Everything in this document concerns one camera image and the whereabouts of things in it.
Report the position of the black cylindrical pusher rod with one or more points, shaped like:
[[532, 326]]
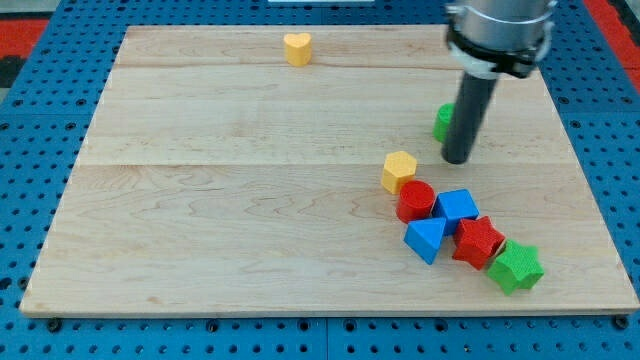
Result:
[[472, 100]]

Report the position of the yellow hexagon block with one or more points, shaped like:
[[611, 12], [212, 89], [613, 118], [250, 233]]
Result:
[[398, 169]]

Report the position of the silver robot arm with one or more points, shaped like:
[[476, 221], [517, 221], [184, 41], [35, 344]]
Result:
[[490, 38]]

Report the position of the wooden board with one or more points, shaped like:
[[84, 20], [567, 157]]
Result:
[[216, 180]]

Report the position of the green cylinder block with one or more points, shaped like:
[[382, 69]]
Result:
[[442, 121]]

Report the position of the blue cube block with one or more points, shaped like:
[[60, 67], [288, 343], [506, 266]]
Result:
[[453, 206]]

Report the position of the red cylinder block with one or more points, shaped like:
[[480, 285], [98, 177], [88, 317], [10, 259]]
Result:
[[416, 200]]

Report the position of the red star block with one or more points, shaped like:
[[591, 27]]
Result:
[[476, 241]]

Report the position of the blue triangle block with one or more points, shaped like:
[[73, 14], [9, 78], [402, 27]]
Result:
[[424, 237]]

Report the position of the green star block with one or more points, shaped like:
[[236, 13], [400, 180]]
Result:
[[516, 267]]

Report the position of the yellow heart block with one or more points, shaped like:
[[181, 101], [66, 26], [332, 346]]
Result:
[[297, 48]]

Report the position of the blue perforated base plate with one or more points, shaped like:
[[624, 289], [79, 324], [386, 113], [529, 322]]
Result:
[[46, 113]]

